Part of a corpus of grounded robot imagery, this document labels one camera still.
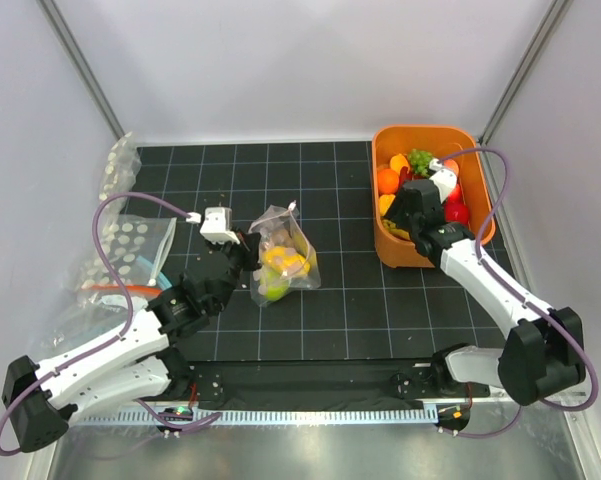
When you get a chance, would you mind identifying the yellow lemon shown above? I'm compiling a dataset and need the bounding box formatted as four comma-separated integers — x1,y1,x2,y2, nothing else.
261,246,290,272

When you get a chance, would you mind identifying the yellow mango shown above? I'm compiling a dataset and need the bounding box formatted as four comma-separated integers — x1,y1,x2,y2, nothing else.
282,253,311,278

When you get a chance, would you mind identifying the pink dotted zip bag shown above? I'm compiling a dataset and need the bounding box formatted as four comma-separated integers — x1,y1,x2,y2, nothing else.
248,201,321,307

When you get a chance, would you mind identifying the green grapes bunch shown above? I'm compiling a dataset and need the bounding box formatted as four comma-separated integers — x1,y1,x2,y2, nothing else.
407,149,434,178

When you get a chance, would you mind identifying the green apple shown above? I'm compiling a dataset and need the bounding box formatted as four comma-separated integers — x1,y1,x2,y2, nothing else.
258,278,289,302

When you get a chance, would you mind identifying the orange plastic basket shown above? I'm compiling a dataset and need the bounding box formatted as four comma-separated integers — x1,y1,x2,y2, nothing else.
370,125,492,268

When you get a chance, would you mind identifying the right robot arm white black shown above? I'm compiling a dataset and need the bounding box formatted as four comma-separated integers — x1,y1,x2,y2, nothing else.
386,179,588,406

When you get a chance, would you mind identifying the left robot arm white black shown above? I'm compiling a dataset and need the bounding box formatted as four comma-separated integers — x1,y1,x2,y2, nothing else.
0,229,261,456

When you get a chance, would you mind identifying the white dotted bag with items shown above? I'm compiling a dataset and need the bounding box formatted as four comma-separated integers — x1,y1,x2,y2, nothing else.
73,215,176,308

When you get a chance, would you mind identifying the crumpled clear plastic bag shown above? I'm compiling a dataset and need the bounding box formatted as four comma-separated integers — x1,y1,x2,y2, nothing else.
32,295,128,360

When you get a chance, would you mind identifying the white dotted bag upright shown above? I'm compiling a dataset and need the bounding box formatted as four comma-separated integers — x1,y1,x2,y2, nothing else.
98,132,142,233

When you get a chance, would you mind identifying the yellow banana bunch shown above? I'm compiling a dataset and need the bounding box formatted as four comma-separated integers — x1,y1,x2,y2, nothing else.
381,219,411,241

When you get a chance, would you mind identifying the red apple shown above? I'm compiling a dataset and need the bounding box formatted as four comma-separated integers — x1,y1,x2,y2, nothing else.
444,202,470,227

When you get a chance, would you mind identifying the yellow bell pepper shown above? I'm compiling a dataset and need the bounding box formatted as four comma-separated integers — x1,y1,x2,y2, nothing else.
378,194,395,217

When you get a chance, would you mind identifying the orange fruit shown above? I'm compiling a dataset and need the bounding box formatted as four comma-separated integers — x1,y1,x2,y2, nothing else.
376,168,400,195

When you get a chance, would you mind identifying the black grid mat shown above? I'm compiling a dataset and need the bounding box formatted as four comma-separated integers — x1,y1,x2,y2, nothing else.
126,141,504,361

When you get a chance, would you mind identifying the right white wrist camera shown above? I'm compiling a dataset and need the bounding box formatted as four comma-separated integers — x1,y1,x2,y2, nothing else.
428,158,458,203

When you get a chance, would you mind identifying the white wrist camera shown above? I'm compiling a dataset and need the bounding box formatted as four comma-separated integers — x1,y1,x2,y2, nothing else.
428,158,458,203
199,206,236,244

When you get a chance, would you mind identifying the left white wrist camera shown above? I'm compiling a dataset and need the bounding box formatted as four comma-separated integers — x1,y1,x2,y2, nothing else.
199,206,236,244

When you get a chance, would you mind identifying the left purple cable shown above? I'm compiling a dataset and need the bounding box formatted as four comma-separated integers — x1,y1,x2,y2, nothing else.
0,192,221,457

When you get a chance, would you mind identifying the white slotted cable duct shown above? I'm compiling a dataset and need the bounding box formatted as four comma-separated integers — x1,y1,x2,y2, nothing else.
76,402,438,427

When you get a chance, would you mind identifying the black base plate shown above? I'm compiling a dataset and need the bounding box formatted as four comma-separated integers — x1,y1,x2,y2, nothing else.
158,359,490,403

